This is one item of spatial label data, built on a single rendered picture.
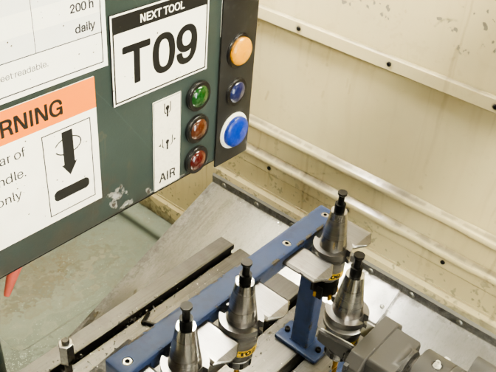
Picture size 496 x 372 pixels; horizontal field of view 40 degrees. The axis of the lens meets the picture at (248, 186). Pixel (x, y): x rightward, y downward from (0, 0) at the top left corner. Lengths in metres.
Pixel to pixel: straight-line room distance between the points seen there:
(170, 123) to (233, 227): 1.19
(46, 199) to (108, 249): 1.53
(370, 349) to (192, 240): 0.87
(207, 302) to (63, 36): 0.59
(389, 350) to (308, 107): 0.71
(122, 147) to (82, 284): 1.42
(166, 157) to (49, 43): 0.17
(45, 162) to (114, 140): 0.06
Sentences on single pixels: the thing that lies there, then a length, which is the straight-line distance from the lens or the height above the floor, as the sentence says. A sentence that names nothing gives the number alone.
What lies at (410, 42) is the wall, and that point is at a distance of 1.34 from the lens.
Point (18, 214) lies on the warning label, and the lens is 0.50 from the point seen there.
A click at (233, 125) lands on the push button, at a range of 0.62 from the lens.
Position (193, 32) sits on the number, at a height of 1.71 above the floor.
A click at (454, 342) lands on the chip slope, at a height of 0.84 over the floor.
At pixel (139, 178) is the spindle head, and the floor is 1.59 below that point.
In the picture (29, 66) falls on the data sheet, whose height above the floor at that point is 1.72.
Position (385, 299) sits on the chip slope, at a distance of 1.59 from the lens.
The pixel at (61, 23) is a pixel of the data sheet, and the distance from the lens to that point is 0.46.
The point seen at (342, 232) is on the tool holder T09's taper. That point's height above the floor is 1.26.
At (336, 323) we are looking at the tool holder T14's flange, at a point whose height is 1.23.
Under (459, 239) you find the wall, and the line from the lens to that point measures 1.46.
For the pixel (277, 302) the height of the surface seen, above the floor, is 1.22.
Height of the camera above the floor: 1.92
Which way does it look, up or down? 36 degrees down
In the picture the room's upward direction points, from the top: 5 degrees clockwise
